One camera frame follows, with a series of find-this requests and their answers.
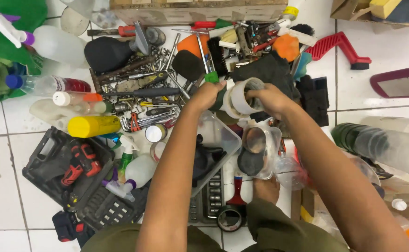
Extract white plastic jug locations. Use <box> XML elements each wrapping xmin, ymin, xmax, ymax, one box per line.
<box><xmin>29</xmin><ymin>98</ymin><xmax>86</xmax><ymax>133</ymax></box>

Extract black drill case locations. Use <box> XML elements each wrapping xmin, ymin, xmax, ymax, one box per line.
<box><xmin>22</xmin><ymin>126</ymin><xmax>115</xmax><ymax>210</ymax></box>

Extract white tape roll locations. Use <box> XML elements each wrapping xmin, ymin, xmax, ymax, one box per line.
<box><xmin>223</xmin><ymin>77</ymin><xmax>266</xmax><ymax>119</ymax></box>

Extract clear bottle with blue cap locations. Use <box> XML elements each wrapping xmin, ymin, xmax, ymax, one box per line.
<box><xmin>5</xmin><ymin>74</ymin><xmax>91</xmax><ymax>97</ymax></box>

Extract red handled brush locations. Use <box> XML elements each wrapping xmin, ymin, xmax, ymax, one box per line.
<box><xmin>305</xmin><ymin>31</ymin><xmax>372</xmax><ymax>70</ymax></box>

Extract green bag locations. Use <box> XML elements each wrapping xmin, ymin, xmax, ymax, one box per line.
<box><xmin>0</xmin><ymin>0</ymin><xmax>48</xmax><ymax>105</ymax></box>

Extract red handled scraper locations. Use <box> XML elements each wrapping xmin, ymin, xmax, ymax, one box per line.
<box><xmin>226</xmin><ymin>176</ymin><xmax>248</xmax><ymax>206</ymax></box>

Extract black sponge block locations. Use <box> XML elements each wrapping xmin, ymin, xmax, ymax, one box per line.
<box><xmin>295</xmin><ymin>75</ymin><xmax>330</xmax><ymax>127</ymax></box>

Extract orange foam pad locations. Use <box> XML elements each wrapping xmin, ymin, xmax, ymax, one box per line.
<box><xmin>272</xmin><ymin>34</ymin><xmax>300</xmax><ymax>62</ymax></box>
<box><xmin>177</xmin><ymin>34</ymin><xmax>210</xmax><ymax>59</ymax></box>

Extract grey socket set case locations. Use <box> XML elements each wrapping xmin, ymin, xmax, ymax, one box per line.
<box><xmin>189</xmin><ymin>168</ymin><xmax>225</xmax><ymax>224</ymax></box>

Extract olive green trousers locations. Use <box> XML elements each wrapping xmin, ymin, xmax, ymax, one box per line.
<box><xmin>80</xmin><ymin>199</ymin><xmax>350</xmax><ymax>252</ymax></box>

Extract black round polishing pad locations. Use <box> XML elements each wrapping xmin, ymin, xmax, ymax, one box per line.
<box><xmin>84</xmin><ymin>36</ymin><xmax>135</xmax><ymax>73</ymax></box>

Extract black red battery pack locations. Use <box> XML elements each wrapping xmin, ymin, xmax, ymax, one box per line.
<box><xmin>52</xmin><ymin>211</ymin><xmax>86</xmax><ymax>243</ymax></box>

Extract black foam pad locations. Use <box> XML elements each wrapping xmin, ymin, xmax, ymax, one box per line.
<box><xmin>172</xmin><ymin>50</ymin><xmax>206</xmax><ymax>82</ymax></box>

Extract black handled long screwdriver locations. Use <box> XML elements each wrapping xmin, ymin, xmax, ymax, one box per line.
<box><xmin>101</xmin><ymin>87</ymin><xmax>181</xmax><ymax>98</ymax></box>

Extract large clear plastic bottle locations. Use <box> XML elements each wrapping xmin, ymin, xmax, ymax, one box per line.
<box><xmin>331</xmin><ymin>122</ymin><xmax>409</xmax><ymax>181</ymax></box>

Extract black cloth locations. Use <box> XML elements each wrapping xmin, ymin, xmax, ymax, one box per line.
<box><xmin>230</xmin><ymin>51</ymin><xmax>301</xmax><ymax>123</ymax></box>

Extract teal sponge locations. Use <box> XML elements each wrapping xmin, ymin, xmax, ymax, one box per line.
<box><xmin>293</xmin><ymin>52</ymin><xmax>313</xmax><ymax>81</ymax></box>

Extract green tool handle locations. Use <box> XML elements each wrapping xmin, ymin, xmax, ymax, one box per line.
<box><xmin>204</xmin><ymin>71</ymin><xmax>220</xmax><ymax>84</ymax></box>

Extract white capped bottle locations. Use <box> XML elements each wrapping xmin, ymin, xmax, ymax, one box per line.
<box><xmin>391</xmin><ymin>198</ymin><xmax>408</xmax><ymax>211</ymax></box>

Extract silver round tin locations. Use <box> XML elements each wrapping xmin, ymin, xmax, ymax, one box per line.
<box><xmin>144</xmin><ymin>124</ymin><xmax>168</xmax><ymax>143</ymax></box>

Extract clear container of round pads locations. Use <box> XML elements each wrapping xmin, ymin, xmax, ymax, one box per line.
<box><xmin>237</xmin><ymin>125</ymin><xmax>283</xmax><ymax>180</ymax></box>

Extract person's right hand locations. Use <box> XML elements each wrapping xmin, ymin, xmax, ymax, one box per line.
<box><xmin>245</xmin><ymin>83</ymin><xmax>297</xmax><ymax>119</ymax></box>

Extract clear tape roll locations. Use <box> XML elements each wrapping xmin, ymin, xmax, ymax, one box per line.
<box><xmin>150</xmin><ymin>141</ymin><xmax>167</xmax><ymax>162</ymax></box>

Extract heap of bolts and tools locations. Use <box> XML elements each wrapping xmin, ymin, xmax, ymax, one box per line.
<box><xmin>89</xmin><ymin>33</ymin><xmax>205</xmax><ymax>116</ymax></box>

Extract maroon framed tray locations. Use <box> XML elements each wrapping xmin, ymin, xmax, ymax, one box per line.
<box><xmin>370</xmin><ymin>64</ymin><xmax>409</xmax><ymax>99</ymax></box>

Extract large white spray bottle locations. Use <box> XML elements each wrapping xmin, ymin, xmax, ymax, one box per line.
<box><xmin>0</xmin><ymin>3</ymin><xmax>87</xmax><ymax>67</ymax></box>

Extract red handled screwdriver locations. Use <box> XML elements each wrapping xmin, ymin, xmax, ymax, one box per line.
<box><xmin>87</xmin><ymin>25</ymin><xmax>136</xmax><ymax>38</ymax></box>

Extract wooden crate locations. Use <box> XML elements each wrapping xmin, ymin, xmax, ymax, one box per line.
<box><xmin>109</xmin><ymin>0</ymin><xmax>289</xmax><ymax>26</ymax></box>

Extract red black cordless drill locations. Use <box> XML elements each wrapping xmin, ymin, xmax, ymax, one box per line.
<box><xmin>61</xmin><ymin>143</ymin><xmax>102</xmax><ymax>187</ymax></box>

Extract white spray bottle purple trigger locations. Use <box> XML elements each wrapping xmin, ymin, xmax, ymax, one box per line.
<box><xmin>102</xmin><ymin>154</ymin><xmax>158</xmax><ymax>203</ymax></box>

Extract black bristle brush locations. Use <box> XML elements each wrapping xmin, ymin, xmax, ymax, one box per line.
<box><xmin>207</xmin><ymin>36</ymin><xmax>229</xmax><ymax>77</ymax></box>

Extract black tape roll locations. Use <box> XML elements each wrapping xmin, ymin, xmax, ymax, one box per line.
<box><xmin>217</xmin><ymin>205</ymin><xmax>248</xmax><ymax>232</ymax></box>

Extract black bit case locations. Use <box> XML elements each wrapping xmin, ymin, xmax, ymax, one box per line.
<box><xmin>77</xmin><ymin>180</ymin><xmax>149</xmax><ymax>231</ymax></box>

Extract yellow capped bottle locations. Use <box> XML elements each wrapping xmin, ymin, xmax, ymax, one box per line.
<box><xmin>276</xmin><ymin>6</ymin><xmax>299</xmax><ymax>28</ymax></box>

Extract grey round disc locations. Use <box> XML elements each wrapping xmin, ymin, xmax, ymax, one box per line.
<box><xmin>60</xmin><ymin>7</ymin><xmax>90</xmax><ymax>37</ymax></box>

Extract person's left hand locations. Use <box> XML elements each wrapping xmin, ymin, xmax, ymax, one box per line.
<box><xmin>189</xmin><ymin>80</ymin><xmax>227</xmax><ymax>113</ymax></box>

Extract heap of small hand tools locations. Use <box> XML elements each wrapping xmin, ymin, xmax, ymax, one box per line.
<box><xmin>218</xmin><ymin>19</ymin><xmax>282</xmax><ymax>60</ymax></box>

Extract large clear plastic container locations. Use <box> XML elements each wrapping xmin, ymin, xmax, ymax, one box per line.
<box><xmin>190</xmin><ymin>110</ymin><xmax>243</xmax><ymax>198</ymax></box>

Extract cardboard box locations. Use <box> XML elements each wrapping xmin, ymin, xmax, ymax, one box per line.
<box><xmin>330</xmin><ymin>0</ymin><xmax>409</xmax><ymax>28</ymax></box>

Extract green spray bottle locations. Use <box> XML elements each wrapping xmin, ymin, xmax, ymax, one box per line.
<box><xmin>117</xmin><ymin>135</ymin><xmax>140</xmax><ymax>184</ymax></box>

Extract black rubber part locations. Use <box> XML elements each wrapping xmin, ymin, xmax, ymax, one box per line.
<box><xmin>192</xmin><ymin>134</ymin><xmax>226</xmax><ymax>188</ymax></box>

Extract yellow spray can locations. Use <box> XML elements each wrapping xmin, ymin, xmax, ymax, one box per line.
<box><xmin>67</xmin><ymin>115</ymin><xmax>122</xmax><ymax>138</ymax></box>

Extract clear bottle with white cap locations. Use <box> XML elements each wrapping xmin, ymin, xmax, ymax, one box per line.
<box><xmin>52</xmin><ymin>91</ymin><xmax>113</xmax><ymax>115</ymax></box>

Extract hex key set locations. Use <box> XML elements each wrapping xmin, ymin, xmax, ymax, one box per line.
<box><xmin>120</xmin><ymin>108</ymin><xmax>178</xmax><ymax>132</ymax></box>

